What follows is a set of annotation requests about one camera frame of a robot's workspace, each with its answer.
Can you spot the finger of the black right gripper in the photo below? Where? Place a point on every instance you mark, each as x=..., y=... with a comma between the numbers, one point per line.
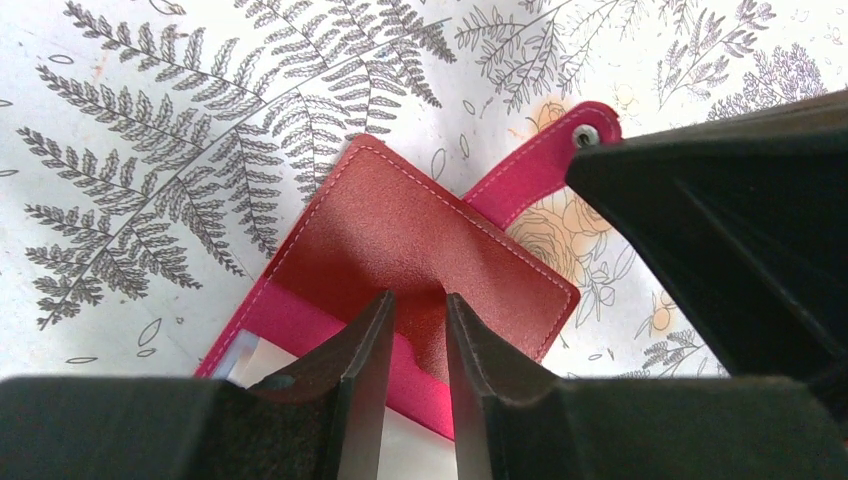
x=744, y=223

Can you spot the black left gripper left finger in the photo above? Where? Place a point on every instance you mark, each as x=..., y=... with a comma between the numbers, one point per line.
x=320, y=417

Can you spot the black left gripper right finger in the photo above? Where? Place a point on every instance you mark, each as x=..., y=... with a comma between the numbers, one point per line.
x=514, y=419

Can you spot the red leather card holder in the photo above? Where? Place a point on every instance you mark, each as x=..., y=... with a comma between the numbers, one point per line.
x=379, y=223

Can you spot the floral patterned table mat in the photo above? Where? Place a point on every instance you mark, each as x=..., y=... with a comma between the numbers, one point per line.
x=156, y=154

